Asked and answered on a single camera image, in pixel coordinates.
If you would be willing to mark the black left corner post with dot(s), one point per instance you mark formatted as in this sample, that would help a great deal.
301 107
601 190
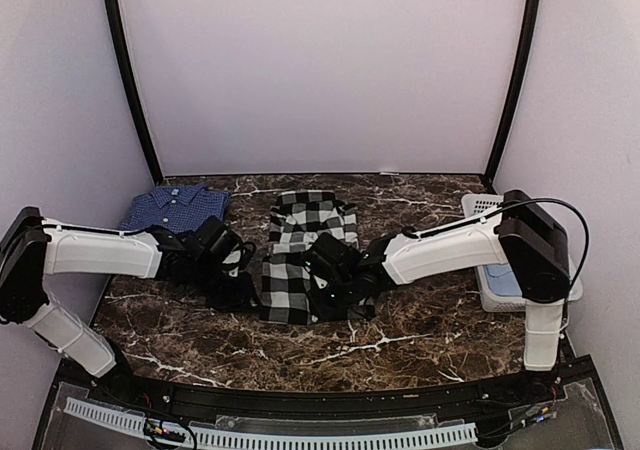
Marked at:
128 80

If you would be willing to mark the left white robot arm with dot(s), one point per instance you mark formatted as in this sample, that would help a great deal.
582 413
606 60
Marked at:
35 247

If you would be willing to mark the light blue shirt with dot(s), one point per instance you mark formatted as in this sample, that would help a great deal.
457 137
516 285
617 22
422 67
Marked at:
502 281

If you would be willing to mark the black white plaid shirt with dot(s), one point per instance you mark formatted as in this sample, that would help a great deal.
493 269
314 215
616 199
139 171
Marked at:
290 293

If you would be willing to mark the black corner post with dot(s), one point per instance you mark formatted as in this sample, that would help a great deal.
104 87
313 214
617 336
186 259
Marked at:
516 81
128 80

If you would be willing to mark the black right corner post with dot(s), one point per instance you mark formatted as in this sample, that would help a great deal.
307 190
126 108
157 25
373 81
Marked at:
516 81

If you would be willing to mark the white slotted cable duct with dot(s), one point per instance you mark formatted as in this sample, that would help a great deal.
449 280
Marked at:
238 433

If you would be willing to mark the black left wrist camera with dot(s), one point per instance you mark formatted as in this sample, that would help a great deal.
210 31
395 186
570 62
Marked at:
219 247

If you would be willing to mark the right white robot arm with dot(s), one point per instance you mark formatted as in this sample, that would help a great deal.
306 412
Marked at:
411 255

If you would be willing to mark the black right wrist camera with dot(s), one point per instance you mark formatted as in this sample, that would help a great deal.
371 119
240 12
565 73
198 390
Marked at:
331 259

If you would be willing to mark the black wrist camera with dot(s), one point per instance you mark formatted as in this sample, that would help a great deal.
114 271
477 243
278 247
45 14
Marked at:
219 247
331 259

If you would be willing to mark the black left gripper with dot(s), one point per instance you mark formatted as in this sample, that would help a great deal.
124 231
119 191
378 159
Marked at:
239 301

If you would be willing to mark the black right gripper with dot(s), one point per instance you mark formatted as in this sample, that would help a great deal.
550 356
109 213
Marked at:
320 310

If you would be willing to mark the white plastic laundry basket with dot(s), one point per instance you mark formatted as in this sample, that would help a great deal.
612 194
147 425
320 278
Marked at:
538 267

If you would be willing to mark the blue checked shirt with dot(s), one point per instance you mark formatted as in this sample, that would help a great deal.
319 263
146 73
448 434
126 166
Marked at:
176 208

